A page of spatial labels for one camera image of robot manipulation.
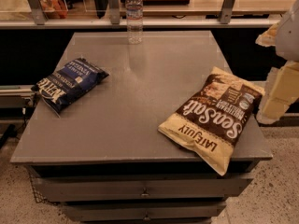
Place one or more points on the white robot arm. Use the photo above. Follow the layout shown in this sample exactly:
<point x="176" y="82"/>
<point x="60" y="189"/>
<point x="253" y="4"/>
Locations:
<point x="287" y="38"/>

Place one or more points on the clear plastic water bottle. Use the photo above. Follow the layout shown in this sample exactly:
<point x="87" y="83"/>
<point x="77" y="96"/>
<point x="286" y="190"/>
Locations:
<point x="134" y="17"/>

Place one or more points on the lower grey drawer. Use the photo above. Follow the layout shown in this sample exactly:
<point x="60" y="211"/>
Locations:
<point x="143" y="211"/>

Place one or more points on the brown Sea Salt chip bag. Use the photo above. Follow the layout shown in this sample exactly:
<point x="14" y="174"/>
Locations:
<point x="211" y="121"/>

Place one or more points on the blue Kettle chip bag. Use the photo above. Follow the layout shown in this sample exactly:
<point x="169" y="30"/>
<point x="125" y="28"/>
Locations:
<point x="67" y="84"/>

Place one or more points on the grey drawer cabinet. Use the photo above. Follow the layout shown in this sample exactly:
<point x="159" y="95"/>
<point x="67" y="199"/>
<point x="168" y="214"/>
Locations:
<point x="113" y="129"/>

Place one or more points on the grey drawer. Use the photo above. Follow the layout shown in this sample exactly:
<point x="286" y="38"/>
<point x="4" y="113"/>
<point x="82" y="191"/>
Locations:
<point x="140" y="187"/>
<point x="143" y="211"/>

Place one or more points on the upper grey drawer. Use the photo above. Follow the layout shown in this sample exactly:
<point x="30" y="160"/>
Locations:
<point x="140" y="187"/>

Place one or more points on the orange bag behind glass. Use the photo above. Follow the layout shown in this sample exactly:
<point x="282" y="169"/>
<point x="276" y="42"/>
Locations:
<point x="54" y="7"/>

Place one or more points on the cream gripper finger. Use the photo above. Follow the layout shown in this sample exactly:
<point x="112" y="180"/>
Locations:
<point x="281" y="91"/>
<point x="268" y="38"/>

